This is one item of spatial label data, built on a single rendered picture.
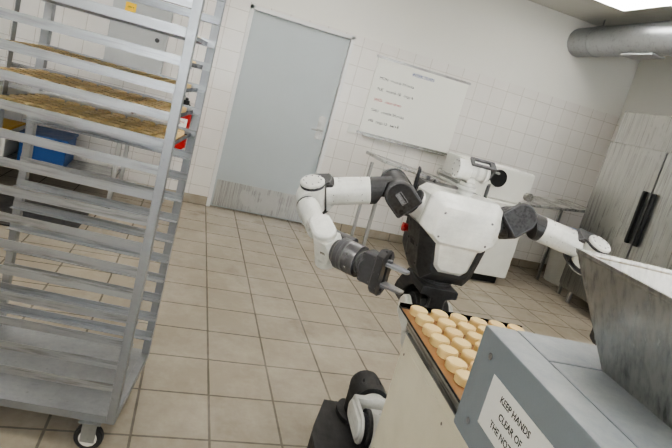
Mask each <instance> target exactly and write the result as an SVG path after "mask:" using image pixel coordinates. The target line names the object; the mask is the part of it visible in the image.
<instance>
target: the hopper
mask: <svg viewBox="0 0 672 448"><path fill-rule="evenodd" d="M576 253H577V255H578V260H579V265H580V269H581V274H582V279H583V284H584V288H585V293H586V298H587V303H588V307H589V312H590V317H591V321H592V326H593V331H594V336H595V340H596V345H597V350H598V355H599V359H600V364H601V369H602V371H604V372H605V373H606V374H607V375H608V376H610V377H611V378H612V379H613V380H614V381H615V382H617V383H618V384H619V385H620V386H621V387H623V388H624V389H625V390H626V391H627V392H628V393H630V394H631V395H632V396H633V397H634V398H636V399H637V400H638V401H639V402H640V403H641V404H643V405H644V406H645V407H646V408H647V409H649V410H650V411H651V412H652V413H653V414H654V415H656V416H657V417H658V418H659V419H660V420H662V421H663V422H664V423H665V424H666V425H667V426H669V427H670V428H671V429H672V270H670V269H666V268H661V267H657V266H653V265H649V264H644V263H640V262H636V261H632V260H627V259H623V258H619V257H615V256H610V255H606V254H602V253H598V252H593V251H589V250H585V249H580V248H576Z"/></svg>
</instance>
